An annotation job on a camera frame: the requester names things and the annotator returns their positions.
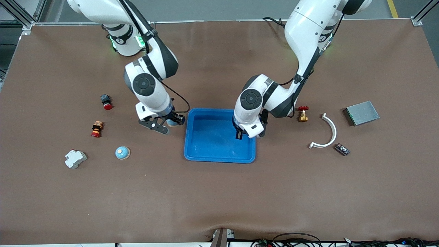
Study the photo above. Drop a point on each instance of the red emergency push button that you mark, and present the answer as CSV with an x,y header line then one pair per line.
x,y
106,102

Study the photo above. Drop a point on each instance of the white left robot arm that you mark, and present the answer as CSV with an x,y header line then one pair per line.
x,y
305,31

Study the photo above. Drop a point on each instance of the aluminium frame post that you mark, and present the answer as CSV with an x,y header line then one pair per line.
x,y
416,21
19,15

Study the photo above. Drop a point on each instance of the white circuit breaker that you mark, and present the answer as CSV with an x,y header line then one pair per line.
x,y
75,159

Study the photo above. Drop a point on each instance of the dark brown electrolytic capacitor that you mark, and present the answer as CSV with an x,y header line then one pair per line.
x,y
342,149

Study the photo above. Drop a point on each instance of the metal table edge rail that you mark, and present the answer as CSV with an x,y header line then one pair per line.
x,y
212,21

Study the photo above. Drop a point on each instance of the grey metal electronics box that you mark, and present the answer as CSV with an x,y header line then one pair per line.
x,y
362,113

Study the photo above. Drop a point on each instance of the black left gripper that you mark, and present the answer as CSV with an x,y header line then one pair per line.
x,y
238,134

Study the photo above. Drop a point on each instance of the red orange black switch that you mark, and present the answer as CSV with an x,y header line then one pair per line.
x,y
97,129

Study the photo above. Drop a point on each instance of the white curved plastic bracket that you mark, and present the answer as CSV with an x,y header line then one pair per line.
x,y
334,132

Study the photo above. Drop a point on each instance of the blue plastic tray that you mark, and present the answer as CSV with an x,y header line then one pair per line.
x,y
212,144

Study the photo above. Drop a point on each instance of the blue bell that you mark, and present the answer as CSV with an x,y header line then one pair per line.
x,y
122,152
171,122

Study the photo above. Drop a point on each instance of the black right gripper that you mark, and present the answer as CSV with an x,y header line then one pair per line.
x,y
175,117

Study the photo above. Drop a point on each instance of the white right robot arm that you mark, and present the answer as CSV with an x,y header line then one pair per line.
x,y
154,99

